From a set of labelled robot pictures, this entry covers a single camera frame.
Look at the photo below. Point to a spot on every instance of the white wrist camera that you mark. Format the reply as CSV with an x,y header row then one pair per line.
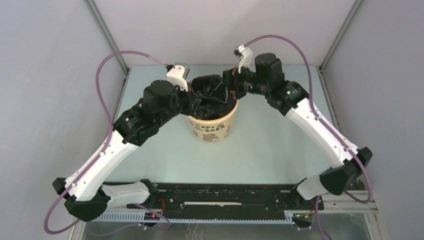
x,y
244,55
177,74

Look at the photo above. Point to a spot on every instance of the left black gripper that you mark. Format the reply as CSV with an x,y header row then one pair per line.
x,y
187,96

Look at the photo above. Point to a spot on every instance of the left aluminium frame post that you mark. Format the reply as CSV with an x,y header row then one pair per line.
x,y
101,25

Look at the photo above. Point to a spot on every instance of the yellow capybara trash bin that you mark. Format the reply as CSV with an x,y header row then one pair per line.
x,y
213,131

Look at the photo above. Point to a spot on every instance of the white cable duct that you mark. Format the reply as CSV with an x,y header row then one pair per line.
x,y
138,217

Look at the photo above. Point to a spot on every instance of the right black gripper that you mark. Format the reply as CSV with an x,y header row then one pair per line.
x,y
231,80

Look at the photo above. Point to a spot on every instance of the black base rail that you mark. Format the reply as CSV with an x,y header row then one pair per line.
x,y
229,201

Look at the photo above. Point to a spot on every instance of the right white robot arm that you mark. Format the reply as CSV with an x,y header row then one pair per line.
x,y
346,161

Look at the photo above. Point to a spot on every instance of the aluminium frame post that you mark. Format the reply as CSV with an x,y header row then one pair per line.
x,y
353,12
101,25

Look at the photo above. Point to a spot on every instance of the black trash bag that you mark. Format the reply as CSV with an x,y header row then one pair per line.
x,y
212,99

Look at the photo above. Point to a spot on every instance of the small electronics board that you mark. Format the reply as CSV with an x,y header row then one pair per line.
x,y
148,216

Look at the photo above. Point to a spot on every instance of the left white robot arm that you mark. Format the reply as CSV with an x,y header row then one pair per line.
x,y
86,195

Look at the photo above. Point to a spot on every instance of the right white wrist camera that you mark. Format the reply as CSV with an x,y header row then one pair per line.
x,y
244,55

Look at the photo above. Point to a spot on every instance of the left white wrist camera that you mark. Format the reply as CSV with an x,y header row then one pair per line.
x,y
177,74

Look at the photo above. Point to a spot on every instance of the right aluminium frame post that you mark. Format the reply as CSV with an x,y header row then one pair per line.
x,y
353,12

